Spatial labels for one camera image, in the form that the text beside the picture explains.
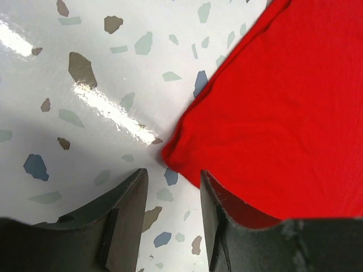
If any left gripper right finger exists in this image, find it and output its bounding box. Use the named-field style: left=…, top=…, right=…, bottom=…
left=200, top=171, right=362, bottom=271

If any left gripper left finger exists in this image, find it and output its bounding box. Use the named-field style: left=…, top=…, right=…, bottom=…
left=1, top=168, right=148, bottom=271

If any red t shirt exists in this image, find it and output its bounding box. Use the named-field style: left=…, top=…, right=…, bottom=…
left=162, top=1, right=362, bottom=219

